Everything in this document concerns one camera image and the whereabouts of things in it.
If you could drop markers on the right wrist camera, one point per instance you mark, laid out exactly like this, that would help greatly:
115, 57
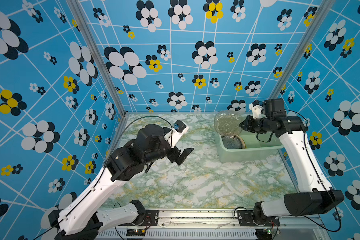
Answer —
256, 107

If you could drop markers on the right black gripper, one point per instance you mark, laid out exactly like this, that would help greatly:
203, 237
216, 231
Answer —
249, 120

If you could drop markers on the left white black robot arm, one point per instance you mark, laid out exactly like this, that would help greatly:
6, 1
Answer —
82, 219

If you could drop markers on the left controller board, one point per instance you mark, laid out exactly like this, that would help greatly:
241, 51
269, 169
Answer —
136, 233

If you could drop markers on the light green plastic bin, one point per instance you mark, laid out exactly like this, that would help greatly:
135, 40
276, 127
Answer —
256, 148

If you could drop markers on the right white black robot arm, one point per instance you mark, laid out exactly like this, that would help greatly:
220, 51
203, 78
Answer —
316, 194

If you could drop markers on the controller board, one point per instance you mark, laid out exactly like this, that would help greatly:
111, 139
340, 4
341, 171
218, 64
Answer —
264, 234
136, 233

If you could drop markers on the greenish glass plate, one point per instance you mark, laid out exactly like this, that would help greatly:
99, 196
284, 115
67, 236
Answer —
226, 123

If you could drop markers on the right controller board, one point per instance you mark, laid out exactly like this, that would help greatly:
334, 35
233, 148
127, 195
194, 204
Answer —
264, 234

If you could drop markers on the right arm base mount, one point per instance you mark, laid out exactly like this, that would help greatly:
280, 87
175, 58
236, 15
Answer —
247, 218

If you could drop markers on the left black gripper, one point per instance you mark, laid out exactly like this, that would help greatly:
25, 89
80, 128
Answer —
177, 152

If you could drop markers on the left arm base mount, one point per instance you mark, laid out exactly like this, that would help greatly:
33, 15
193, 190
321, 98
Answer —
150, 218

